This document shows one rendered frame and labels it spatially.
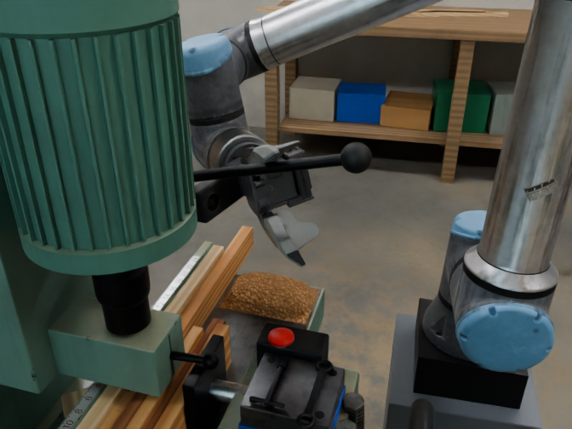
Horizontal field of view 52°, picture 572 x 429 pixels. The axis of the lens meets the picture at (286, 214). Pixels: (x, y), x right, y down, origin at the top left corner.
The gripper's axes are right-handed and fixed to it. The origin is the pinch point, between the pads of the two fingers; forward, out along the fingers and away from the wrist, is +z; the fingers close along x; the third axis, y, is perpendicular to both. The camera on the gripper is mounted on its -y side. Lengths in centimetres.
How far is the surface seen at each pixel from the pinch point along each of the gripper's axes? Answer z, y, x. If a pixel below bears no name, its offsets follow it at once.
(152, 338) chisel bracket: 1.7, -19.1, 7.7
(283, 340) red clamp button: 6.4, -5.8, 11.7
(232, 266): -25.3, -3.3, 18.0
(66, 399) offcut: -15.6, -33.2, 22.6
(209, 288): -18.6, -8.8, 16.2
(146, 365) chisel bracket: 3.0, -20.7, 9.8
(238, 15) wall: -317, 99, 11
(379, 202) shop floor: -193, 112, 108
